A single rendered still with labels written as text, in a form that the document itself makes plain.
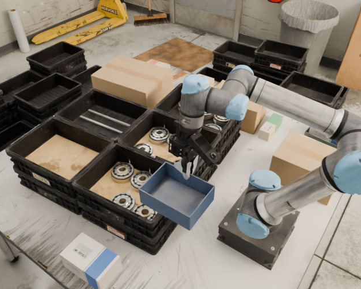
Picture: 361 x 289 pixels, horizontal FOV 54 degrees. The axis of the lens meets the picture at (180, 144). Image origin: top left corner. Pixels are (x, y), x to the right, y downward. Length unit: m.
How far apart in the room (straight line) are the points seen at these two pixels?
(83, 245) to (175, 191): 0.46
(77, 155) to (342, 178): 1.20
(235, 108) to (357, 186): 0.38
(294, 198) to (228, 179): 0.68
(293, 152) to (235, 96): 0.81
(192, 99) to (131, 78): 1.17
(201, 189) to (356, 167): 0.49
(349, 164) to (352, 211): 1.80
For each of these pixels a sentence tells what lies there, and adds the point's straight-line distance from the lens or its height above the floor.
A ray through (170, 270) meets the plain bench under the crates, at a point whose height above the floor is 0.70.
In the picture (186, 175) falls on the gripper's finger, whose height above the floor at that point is 1.14.
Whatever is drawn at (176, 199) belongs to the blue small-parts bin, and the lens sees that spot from 1.19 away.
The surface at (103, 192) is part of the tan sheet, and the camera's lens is 1.56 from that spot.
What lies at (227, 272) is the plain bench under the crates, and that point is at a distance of 1.48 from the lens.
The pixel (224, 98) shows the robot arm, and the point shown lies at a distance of 0.98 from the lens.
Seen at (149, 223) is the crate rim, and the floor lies 0.93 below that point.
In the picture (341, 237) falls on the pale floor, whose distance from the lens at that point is 2.61.
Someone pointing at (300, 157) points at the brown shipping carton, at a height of 0.86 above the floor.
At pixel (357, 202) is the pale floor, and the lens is 2.87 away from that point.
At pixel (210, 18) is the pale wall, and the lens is 4.86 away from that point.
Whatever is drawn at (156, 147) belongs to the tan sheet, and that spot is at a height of 0.83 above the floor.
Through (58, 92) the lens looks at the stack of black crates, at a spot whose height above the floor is 0.49.
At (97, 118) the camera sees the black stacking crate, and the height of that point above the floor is 0.83.
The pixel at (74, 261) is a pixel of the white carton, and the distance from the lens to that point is 1.44.
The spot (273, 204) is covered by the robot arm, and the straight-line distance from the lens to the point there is 1.19.
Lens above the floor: 1.99
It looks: 41 degrees down
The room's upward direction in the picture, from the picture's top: straight up
